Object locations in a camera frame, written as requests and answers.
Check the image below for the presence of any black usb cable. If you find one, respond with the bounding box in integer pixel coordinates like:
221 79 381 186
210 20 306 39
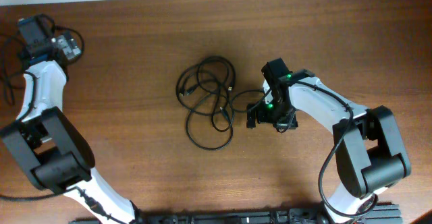
184 78 236 151
178 55 237 117
175 61 234 117

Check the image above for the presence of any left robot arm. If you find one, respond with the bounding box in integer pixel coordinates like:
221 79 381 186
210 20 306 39
1 13 144 223

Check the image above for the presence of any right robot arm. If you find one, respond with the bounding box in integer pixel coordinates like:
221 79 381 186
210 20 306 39
246 59 411 223

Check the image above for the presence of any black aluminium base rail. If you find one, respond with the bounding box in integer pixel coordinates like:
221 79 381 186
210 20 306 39
69 202 402 224

